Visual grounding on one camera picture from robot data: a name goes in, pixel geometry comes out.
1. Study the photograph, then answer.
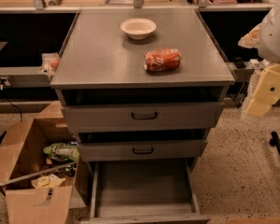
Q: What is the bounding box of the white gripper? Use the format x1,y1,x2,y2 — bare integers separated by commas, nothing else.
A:
238,3,280,118

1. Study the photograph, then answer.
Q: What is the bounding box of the red coke can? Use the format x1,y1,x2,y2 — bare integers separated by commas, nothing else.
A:
144,49,181,72

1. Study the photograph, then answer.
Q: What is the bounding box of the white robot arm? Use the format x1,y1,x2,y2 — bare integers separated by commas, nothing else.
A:
238,0,280,118

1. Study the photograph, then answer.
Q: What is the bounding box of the grey drawer cabinet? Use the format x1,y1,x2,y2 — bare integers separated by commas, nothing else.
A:
49,7,236,173

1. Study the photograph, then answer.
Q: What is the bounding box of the grey top drawer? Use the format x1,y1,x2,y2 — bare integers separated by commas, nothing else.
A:
63,102,223,133

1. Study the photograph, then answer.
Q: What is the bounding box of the grey open bottom drawer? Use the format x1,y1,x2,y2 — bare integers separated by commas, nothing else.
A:
80,159,210,224

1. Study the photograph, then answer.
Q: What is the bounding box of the grey middle drawer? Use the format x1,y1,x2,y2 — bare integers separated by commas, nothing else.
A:
77,139,207,161

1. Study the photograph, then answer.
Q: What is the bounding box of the white paper bowl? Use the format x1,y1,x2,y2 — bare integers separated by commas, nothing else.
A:
120,18,157,40

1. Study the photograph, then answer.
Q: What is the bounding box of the clear plastic container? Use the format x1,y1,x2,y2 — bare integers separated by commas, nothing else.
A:
37,52,60,77

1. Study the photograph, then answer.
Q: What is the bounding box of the green snack bag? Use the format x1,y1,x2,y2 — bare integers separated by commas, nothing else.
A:
43,143,79,162

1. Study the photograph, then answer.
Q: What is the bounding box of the yellow snack packet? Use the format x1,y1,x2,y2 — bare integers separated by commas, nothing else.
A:
31,174,65,189

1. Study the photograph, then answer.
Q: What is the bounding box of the brown cardboard box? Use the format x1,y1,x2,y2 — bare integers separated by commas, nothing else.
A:
0,101,90,224

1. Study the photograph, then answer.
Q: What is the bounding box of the grey metal rod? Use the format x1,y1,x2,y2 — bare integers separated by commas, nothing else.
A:
0,161,77,187

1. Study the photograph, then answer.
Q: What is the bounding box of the black cable with plug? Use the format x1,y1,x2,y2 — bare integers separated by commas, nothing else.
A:
0,76,24,123

